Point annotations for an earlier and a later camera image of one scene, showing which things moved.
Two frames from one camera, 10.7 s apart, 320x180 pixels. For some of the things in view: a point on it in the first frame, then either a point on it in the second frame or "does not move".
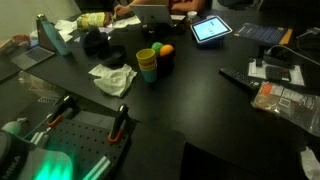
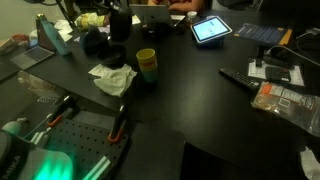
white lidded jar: [191, 16] does not move
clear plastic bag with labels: [300, 108] does not move
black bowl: [165, 64] -> [120, 24]
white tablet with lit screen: [209, 28] does not move
